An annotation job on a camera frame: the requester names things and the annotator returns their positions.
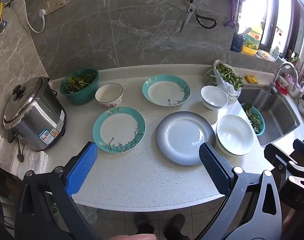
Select large white shallow bowl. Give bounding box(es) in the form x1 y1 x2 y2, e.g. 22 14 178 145
217 114 254 156

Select teal rim plate front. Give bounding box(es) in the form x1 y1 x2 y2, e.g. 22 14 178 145
92 107 146 154

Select teal rim plate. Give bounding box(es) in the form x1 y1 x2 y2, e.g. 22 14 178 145
142 74 191 107
92 107 146 154

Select white bowl with red flowers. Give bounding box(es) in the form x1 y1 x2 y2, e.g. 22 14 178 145
95 83 124 108

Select stainless steel sink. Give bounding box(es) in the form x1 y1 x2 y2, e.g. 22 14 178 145
238 86 300 147

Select white folded towel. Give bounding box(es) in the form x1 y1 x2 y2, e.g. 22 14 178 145
10 147 48 180

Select teal basket of greens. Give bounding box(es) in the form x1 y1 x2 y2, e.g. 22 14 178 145
241 103 265 136

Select grey rim round plate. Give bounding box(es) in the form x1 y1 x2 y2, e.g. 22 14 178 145
156 111 216 166

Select chrome faucet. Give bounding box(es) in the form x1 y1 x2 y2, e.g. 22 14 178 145
266 62 298 94

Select small white bowl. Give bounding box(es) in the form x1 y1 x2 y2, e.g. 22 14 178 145
200 86 228 111

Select black shoe right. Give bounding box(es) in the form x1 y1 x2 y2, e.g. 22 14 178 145
163 213 190 240

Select black shoe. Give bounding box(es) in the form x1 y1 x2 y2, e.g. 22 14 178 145
133 213 156 239
163 213 190 240

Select stainless steel rice cooker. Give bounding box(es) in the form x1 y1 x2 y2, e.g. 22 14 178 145
3 76 67 152

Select black shoe left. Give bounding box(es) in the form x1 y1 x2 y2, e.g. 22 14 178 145
133 213 156 239

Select yellow sponge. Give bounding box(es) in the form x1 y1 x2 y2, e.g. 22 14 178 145
245 75 259 85

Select green bowl of vegetables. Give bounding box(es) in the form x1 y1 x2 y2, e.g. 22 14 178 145
60 69 99 105

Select teal rim plate back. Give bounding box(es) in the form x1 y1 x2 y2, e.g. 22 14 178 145
142 74 191 107

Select plastic bag of greens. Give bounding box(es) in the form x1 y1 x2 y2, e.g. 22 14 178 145
205 60 244 100

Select dark blue utensil holder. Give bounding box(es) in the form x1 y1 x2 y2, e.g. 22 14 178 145
230 33 244 53

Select purple hanging utensil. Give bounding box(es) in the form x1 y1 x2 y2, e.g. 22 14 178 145
224 0 239 29

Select wall power socket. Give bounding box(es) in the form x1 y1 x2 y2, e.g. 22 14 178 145
40 0 66 15

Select black handled kitchen scissors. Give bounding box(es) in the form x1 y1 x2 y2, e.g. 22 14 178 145
179 0 217 33

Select white plug and cable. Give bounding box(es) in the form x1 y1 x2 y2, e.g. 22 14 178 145
15 0 47 34

